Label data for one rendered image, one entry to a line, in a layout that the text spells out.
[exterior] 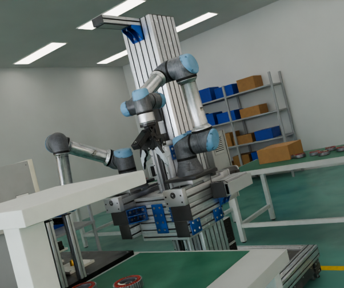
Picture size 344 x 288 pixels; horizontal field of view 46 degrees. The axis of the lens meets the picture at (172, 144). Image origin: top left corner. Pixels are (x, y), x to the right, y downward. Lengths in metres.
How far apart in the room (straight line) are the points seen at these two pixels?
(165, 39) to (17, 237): 1.95
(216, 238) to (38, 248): 1.90
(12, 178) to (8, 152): 6.30
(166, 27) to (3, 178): 1.43
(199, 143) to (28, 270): 1.47
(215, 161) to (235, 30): 6.30
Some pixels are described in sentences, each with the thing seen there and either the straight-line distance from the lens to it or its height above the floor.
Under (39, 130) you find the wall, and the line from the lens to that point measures 8.57.
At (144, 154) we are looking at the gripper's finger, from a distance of 1.81.
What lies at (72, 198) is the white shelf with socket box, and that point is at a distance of 0.87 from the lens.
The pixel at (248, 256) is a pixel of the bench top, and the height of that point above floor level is 0.75.
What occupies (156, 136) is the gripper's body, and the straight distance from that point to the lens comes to 1.78.
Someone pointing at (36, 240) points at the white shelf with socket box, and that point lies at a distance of 0.89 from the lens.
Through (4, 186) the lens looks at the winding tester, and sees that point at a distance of 1.81.
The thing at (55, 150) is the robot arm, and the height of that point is 1.35.
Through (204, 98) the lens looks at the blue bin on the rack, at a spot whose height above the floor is 1.88.
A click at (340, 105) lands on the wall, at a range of 8.03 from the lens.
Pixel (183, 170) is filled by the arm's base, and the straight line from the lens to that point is 2.25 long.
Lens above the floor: 1.27
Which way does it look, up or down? 1 degrees down
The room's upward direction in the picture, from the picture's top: 14 degrees counter-clockwise
